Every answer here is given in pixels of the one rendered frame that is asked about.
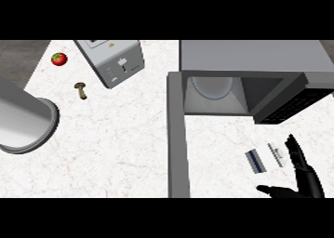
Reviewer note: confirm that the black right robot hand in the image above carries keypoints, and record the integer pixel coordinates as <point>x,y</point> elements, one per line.
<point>306,179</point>

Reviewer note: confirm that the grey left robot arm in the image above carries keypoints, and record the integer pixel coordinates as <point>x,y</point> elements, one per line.
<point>18,121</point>

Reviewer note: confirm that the grey microwave door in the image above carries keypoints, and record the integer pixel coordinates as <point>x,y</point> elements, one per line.
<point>177,139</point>

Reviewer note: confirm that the glass microwave turntable plate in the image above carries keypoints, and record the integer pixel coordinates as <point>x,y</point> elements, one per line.
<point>211,86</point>

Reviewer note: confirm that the grey microwave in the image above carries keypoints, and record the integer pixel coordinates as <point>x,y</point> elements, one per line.
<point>255,59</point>

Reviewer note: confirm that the silver toaster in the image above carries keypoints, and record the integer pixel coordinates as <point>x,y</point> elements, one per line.
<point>115,63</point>

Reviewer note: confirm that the brown mushroom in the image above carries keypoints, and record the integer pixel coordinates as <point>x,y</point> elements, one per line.
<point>81,89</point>

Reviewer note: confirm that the red tomato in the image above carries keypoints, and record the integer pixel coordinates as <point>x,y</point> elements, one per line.
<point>58,59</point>

